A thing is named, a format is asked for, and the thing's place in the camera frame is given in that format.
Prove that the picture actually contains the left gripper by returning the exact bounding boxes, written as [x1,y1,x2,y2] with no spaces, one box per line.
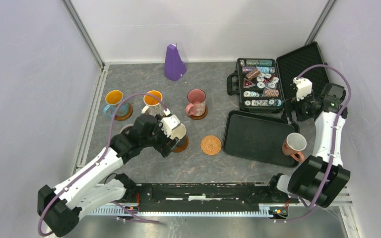
[141,115,180,157]

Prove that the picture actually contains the light lilac mug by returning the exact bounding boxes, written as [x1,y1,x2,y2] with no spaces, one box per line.
[120,124,133,135]

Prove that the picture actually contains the floral mug yellow inside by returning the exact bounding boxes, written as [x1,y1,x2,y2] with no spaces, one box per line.
[141,90,165,117]

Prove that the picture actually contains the wooden coaster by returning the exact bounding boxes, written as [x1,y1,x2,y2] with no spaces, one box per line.
[115,103,133,121]
[173,140,189,153]
[189,106,208,120]

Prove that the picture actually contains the cream mug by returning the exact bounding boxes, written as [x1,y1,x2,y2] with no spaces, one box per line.
[170,124,187,147]

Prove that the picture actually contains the blue butterfly mug yellow inside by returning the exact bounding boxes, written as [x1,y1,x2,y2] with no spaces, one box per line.
[103,90,124,118]

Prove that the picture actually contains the pink dotted white mug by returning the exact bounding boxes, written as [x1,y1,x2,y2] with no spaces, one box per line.
[282,132,307,163]

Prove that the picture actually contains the dark pink mug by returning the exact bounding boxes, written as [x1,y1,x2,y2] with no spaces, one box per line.
[185,89,206,117]

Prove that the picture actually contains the woven round coaster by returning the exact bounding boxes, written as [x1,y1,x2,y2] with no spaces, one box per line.
[200,135,222,155]

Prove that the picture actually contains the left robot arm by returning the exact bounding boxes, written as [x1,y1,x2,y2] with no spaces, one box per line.
[37,114,187,238]

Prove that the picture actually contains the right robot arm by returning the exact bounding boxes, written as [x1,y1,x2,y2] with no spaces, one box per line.
[266,83,351,208]

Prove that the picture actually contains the black poker chip case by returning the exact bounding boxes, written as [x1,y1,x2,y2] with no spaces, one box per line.
[226,42,324,113]

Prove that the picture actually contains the purple cone object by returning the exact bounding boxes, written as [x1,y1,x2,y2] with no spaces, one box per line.
[164,44,187,82]

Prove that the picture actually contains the black tray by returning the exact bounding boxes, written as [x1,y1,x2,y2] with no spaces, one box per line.
[223,110,300,168]

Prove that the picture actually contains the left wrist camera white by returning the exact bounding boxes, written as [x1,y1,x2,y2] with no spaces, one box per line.
[161,109,181,138]

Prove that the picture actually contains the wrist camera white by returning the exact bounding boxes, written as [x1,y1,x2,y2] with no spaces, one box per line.
[161,109,181,138]
[293,77,313,101]

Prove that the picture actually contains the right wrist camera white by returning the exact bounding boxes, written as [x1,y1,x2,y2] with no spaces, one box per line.
[293,77,313,101]

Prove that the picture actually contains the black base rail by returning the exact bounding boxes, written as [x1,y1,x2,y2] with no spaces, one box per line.
[118,182,298,212]

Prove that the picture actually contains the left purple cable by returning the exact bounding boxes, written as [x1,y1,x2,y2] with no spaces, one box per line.
[37,93,172,237]

